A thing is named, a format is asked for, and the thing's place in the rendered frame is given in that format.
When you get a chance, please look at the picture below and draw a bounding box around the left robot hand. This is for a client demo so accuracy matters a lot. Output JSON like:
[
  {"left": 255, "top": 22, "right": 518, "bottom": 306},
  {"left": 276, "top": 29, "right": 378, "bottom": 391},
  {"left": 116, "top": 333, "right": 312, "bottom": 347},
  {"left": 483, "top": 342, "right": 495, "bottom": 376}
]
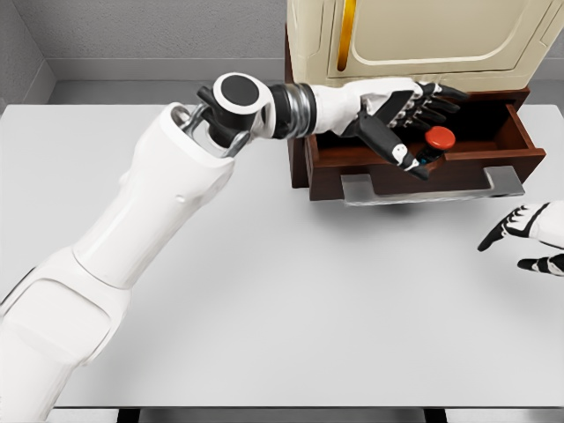
[{"left": 341, "top": 78, "right": 471, "bottom": 181}]

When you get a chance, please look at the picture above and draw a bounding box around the brown drawer with grey handle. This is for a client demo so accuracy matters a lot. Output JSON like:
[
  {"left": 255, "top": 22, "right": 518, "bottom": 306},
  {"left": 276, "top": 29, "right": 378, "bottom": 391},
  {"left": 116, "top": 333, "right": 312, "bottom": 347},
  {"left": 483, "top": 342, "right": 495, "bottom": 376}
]
[{"left": 303, "top": 101, "right": 548, "bottom": 208}]

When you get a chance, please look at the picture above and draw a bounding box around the red button switch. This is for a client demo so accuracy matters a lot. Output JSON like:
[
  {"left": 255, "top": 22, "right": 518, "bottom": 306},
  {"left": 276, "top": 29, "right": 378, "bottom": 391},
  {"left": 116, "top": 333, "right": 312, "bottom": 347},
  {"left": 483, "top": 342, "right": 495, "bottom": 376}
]
[{"left": 418, "top": 125, "right": 457, "bottom": 167}]

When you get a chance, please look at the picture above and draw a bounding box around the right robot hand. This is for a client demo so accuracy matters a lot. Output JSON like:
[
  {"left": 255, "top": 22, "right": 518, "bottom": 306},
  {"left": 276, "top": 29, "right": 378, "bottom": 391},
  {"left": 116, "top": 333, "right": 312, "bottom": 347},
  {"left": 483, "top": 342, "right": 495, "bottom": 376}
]
[{"left": 477, "top": 201, "right": 564, "bottom": 278}]

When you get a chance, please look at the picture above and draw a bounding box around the cream and brown small cabinet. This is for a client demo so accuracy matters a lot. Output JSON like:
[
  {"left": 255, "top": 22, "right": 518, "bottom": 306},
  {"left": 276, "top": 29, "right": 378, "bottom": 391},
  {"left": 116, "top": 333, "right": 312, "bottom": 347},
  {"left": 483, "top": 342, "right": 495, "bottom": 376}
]
[{"left": 284, "top": 0, "right": 561, "bottom": 191}]

